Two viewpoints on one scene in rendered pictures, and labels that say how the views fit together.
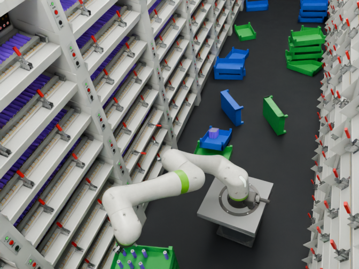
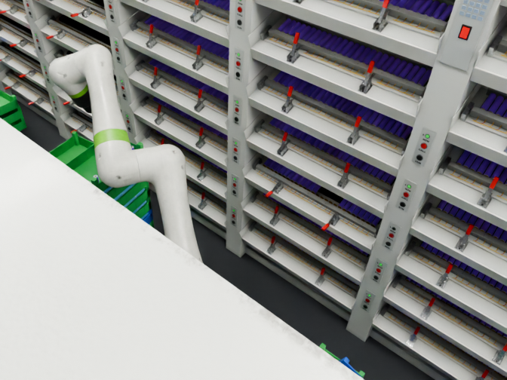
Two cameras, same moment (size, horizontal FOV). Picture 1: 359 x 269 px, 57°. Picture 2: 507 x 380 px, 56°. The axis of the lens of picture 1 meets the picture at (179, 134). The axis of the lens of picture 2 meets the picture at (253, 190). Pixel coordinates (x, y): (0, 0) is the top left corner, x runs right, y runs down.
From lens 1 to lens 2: 201 cm
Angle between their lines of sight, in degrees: 68
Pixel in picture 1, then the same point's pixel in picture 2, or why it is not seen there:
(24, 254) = (115, 30)
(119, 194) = (87, 51)
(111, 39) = (332, 13)
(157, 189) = (93, 101)
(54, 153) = (177, 12)
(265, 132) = not seen: outside the picture
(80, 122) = (219, 29)
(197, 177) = (100, 160)
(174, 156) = (155, 149)
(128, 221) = (59, 61)
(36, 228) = (137, 38)
